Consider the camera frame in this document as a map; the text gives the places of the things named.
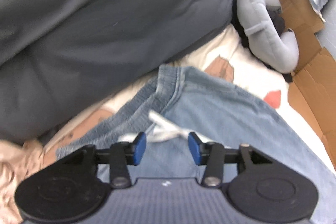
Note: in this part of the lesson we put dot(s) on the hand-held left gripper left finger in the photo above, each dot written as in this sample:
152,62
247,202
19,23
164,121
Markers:
140,148

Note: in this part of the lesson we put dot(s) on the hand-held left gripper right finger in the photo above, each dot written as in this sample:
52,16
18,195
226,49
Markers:
194,148

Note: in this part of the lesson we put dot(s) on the light blue denim jeans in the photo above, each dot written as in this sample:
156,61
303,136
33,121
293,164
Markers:
223,113

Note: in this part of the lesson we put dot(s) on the cream bear printed blanket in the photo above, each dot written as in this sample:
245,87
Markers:
252,66

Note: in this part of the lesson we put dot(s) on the beige crumpled cloth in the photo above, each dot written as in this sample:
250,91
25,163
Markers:
15,174

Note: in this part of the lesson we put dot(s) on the flattened cardboard sheet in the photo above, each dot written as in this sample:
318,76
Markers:
309,77

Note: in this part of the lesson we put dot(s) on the grey neck pillow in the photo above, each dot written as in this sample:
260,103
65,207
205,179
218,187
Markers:
262,16

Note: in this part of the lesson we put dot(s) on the grey wrapped mattress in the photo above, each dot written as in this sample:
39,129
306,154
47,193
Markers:
328,35

